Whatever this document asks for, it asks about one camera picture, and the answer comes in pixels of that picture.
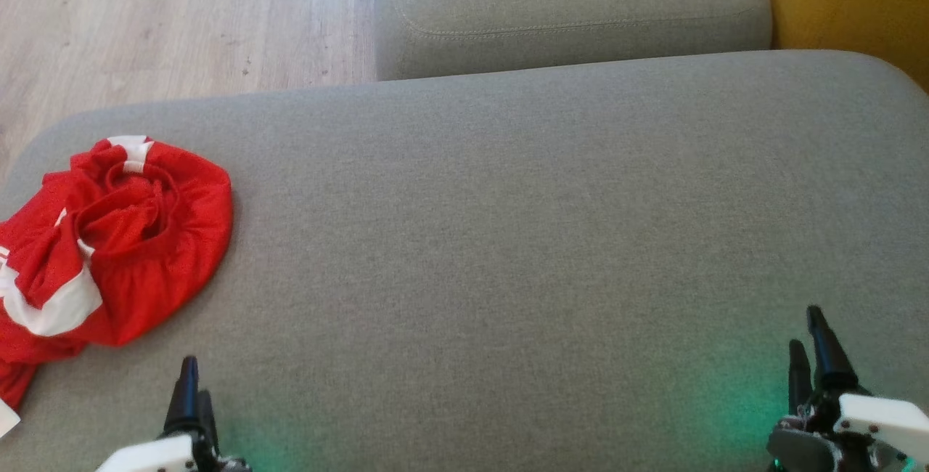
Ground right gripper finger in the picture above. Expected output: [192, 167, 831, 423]
[789, 339, 814, 415]
[807, 305, 861, 393]

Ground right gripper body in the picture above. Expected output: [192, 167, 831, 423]
[768, 383, 929, 472]

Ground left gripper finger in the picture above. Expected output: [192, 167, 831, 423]
[193, 390, 220, 471]
[164, 356, 200, 435]

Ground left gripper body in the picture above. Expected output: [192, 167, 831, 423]
[94, 434, 253, 472]

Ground red shorts with white band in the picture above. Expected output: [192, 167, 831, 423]
[29, 136, 234, 347]

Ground large grey sofa seat cushion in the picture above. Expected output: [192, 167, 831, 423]
[0, 49, 929, 472]

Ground mustard yellow panel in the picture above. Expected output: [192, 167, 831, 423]
[751, 0, 929, 92]

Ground small grey sofa cushion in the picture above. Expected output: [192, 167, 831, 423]
[374, 0, 772, 81]

